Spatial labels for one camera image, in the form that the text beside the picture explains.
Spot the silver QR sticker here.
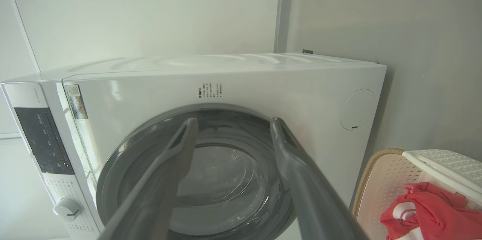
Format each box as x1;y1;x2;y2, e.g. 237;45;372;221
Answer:
65;84;88;120

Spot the white washer dial knob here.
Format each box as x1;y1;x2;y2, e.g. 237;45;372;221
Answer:
53;198;82;222

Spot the red and white garment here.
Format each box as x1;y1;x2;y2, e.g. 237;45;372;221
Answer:
380;182;482;240

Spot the cream perforated laundry basket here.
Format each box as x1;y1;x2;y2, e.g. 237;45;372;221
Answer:
352;148;482;240

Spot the black washer display panel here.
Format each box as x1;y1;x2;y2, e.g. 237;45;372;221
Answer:
14;107;75;175

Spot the white front-load washing machine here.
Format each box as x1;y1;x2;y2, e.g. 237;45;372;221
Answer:
0;52;387;240

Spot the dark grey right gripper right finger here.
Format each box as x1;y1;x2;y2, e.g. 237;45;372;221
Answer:
270;118;370;240

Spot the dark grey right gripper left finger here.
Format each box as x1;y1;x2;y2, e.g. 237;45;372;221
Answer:
99;118;199;240

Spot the white detergent drawer front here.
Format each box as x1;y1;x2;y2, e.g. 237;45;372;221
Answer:
2;83;49;109

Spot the round white filter cover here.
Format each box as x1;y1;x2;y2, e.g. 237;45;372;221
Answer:
340;89;377;131

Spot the round dark grey washer door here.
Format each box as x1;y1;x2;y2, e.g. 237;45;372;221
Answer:
96;104;298;240

